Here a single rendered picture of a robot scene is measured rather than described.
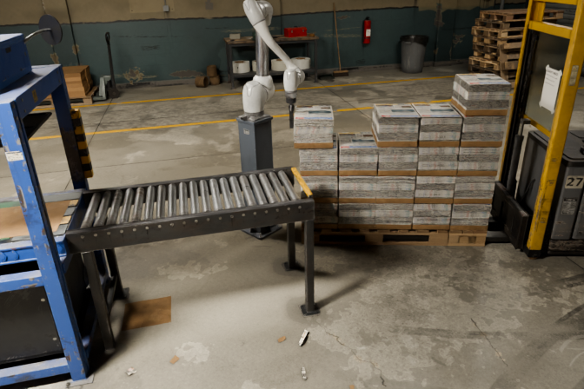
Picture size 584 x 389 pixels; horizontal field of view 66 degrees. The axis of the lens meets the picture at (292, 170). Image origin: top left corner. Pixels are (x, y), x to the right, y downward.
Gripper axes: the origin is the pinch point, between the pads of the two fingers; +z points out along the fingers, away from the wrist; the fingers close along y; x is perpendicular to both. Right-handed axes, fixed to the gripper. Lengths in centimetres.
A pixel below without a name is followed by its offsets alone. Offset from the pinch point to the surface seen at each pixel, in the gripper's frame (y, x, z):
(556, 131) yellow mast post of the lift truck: -38, -177, -6
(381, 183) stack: -19, -69, 41
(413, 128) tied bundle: -18, -88, -2
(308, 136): -20.5, -13.8, 3.6
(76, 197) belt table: -96, 124, 16
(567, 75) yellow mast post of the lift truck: -37, -176, -43
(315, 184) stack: -19, -19, 42
